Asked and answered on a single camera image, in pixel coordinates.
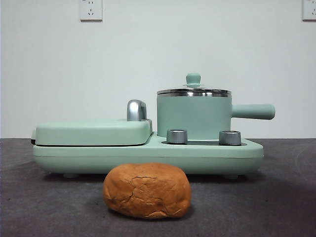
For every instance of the brown potato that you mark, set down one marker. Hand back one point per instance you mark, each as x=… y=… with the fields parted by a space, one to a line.
x=146 y=190

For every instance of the white wall socket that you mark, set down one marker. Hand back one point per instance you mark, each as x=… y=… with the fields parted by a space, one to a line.
x=309 y=10
x=90 y=11

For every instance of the mint green breakfast machine base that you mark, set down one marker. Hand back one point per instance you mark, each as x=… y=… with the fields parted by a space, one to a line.
x=148 y=158

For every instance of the mint green griddle lid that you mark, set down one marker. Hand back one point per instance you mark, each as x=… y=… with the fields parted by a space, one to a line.
x=86 y=133

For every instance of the silver control knob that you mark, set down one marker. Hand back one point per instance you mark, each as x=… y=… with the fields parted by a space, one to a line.
x=229 y=138
x=176 y=136

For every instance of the glass pot lid green knob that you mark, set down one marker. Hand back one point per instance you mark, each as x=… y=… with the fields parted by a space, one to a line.
x=193 y=79

